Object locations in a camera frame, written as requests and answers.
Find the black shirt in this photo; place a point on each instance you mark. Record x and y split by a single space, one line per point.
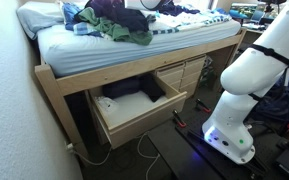
115 11

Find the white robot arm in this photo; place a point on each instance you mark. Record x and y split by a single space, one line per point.
245 82

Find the black garment in drawer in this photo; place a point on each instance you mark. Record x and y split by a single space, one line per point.
149 86

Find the open wooden drawer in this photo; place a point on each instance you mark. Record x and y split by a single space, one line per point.
135 115

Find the dark blue bundle in drawer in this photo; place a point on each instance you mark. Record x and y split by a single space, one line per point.
121 88

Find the white cloth in drawer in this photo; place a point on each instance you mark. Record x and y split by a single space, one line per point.
107 104

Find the small wooden drawer unit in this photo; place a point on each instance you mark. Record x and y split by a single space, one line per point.
184 76

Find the green shirt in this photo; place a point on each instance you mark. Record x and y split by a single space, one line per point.
114 30

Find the red black clamp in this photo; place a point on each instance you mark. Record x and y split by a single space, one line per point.
201 106
178 120

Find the blue patterned blanket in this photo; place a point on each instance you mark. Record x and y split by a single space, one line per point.
165 24

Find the navy blue garment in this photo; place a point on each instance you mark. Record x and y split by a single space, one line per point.
174 10

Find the blue striped bed sheet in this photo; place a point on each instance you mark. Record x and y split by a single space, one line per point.
69 54

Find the light blue pillow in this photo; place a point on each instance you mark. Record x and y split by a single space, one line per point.
35 16

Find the black base mat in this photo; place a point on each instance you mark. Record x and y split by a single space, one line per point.
190 158

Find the wooden bed frame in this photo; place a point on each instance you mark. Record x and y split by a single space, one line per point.
57 89

